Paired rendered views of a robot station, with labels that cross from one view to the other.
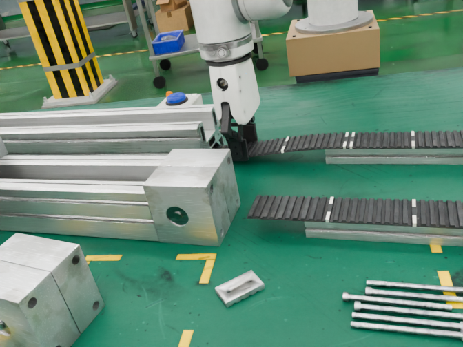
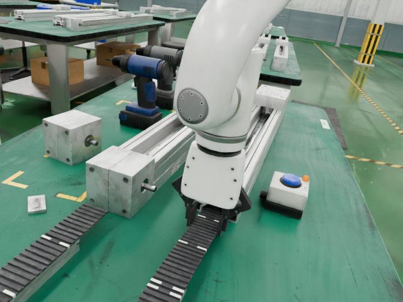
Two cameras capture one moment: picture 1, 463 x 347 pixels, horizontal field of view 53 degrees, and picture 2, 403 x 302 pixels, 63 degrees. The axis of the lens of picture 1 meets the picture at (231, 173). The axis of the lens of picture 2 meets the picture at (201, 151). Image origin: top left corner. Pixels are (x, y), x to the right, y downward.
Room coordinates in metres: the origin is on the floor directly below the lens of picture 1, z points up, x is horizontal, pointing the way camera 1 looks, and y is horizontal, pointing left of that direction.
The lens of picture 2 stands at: (0.64, -0.52, 1.18)
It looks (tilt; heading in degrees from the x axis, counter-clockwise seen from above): 25 degrees down; 83
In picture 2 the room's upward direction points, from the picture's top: 8 degrees clockwise
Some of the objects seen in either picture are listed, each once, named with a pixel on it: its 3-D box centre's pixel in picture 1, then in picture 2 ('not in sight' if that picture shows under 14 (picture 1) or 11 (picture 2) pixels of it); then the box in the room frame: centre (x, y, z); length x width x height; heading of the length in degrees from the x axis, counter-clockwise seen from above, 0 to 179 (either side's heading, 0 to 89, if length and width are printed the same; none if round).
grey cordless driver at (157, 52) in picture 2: not in sight; (154, 76); (0.57, 0.71, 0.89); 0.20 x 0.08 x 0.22; 165
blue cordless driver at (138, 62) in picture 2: not in sight; (134, 90); (0.52, 0.49, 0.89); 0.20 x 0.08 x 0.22; 159
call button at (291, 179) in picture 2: (176, 99); (291, 181); (0.91, 0.08, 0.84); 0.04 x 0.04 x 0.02
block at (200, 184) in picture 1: (198, 191); (126, 181); (0.56, 0.05, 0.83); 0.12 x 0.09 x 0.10; 157
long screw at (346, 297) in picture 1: (395, 301); not in sight; (0.34, -0.14, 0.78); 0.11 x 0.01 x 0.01; 67
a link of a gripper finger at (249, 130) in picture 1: (248, 124); (229, 219); (0.76, -0.05, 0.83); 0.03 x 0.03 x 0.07; 67
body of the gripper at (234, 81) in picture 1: (233, 84); (214, 169); (0.72, -0.03, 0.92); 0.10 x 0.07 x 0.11; 157
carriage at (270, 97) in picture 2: not in sight; (271, 100); (1.00, 0.62, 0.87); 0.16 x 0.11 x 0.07; 67
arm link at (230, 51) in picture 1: (225, 46); (219, 135); (0.72, -0.03, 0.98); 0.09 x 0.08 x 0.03; 157
